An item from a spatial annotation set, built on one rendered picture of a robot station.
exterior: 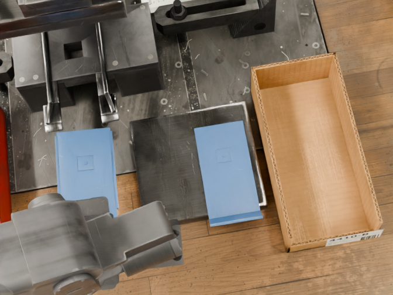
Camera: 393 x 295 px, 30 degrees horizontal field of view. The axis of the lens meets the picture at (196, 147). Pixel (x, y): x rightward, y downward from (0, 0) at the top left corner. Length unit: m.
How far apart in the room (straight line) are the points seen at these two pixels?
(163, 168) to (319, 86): 0.26
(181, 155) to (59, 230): 0.41
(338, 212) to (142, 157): 0.28
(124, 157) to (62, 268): 0.45
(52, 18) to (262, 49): 0.36
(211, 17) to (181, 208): 0.28
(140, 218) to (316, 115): 0.44
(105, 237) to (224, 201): 0.33
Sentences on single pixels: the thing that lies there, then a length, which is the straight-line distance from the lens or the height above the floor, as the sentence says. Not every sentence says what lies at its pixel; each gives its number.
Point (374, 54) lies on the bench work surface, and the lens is 1.13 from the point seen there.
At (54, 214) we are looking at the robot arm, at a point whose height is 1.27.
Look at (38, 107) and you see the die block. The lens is 1.10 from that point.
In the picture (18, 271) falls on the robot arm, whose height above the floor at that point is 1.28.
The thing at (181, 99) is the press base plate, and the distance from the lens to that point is 1.09.
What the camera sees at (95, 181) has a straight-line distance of 0.95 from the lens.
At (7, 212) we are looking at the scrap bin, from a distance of 1.05.
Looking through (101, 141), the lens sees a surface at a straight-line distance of 0.97.
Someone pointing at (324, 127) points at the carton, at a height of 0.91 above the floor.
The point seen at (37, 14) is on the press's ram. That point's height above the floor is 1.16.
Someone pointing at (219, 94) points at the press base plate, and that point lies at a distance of 1.09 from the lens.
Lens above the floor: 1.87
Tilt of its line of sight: 67 degrees down
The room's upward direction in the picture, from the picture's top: 9 degrees counter-clockwise
